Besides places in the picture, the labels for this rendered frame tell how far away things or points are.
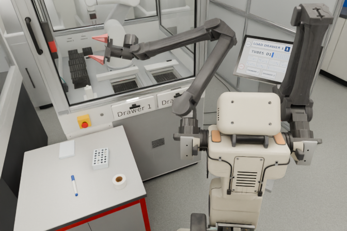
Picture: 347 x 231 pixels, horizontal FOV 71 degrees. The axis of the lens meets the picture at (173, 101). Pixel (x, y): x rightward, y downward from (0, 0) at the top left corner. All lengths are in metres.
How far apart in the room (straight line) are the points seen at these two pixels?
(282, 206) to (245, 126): 1.52
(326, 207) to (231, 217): 1.30
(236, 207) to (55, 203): 0.88
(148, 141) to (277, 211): 1.16
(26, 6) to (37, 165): 0.87
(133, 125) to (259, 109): 1.10
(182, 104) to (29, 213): 0.93
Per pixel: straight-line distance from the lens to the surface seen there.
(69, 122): 1.69
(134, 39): 1.26
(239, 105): 0.86
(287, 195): 2.39
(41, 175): 1.61
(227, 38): 1.07
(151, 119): 1.80
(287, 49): 1.88
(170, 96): 1.72
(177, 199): 2.21
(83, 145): 1.67
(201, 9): 1.58
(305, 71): 1.01
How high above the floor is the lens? 1.87
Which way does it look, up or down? 36 degrees down
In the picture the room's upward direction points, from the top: 3 degrees counter-clockwise
